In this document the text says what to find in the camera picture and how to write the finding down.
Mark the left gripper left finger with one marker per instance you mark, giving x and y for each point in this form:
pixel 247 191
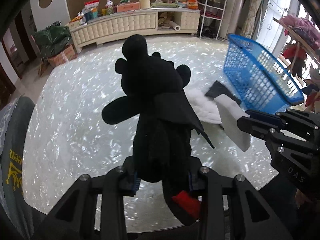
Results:
pixel 92 208

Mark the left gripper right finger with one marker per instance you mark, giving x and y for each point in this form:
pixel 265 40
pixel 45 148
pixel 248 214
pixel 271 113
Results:
pixel 231 207

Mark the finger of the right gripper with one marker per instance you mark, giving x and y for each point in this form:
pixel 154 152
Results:
pixel 267 118
pixel 256 128

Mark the light blue cloth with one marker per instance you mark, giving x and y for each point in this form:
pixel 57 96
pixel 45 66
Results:
pixel 230 112

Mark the blue plastic laundry basket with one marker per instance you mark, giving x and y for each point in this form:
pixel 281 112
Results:
pixel 262 83

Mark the white quilted cloth with straps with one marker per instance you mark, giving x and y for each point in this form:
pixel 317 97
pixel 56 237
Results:
pixel 205 109

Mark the dark grey square cloth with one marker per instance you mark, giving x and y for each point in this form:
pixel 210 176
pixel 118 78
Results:
pixel 217 89

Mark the black plush toy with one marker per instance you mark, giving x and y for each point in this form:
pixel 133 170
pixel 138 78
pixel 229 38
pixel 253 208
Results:
pixel 154 91

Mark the red hanging garment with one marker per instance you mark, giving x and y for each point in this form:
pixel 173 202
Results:
pixel 297 57

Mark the wooden clothes rack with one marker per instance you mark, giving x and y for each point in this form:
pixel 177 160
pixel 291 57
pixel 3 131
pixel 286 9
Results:
pixel 301 42

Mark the pile of pink clothes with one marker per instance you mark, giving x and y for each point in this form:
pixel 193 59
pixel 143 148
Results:
pixel 304 28

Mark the white paper roll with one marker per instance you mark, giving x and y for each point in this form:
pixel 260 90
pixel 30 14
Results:
pixel 174 26

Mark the cream TV cabinet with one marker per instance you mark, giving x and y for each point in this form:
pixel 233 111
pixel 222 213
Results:
pixel 118 26

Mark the white metal shelf rack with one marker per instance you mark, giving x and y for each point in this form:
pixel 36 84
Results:
pixel 211 15

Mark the silver standing air conditioner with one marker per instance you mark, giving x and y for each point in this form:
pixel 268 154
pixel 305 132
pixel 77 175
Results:
pixel 230 17

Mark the patterned beige curtain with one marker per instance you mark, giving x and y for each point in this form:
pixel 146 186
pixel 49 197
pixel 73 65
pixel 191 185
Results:
pixel 248 27

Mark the orange bag on cabinet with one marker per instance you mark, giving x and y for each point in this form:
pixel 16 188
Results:
pixel 192 4

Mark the cream plastic jar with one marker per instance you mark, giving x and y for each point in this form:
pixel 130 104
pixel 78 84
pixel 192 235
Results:
pixel 145 4

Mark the cardboard box on floor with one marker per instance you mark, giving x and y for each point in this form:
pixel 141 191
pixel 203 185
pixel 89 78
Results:
pixel 68 54

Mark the pink storage box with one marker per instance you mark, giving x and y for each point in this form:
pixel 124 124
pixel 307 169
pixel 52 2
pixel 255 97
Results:
pixel 129 6

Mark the green plastic bag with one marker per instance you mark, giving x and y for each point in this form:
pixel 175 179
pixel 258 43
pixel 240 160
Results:
pixel 52 40

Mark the red white snack box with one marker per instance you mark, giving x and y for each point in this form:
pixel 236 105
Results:
pixel 91 6

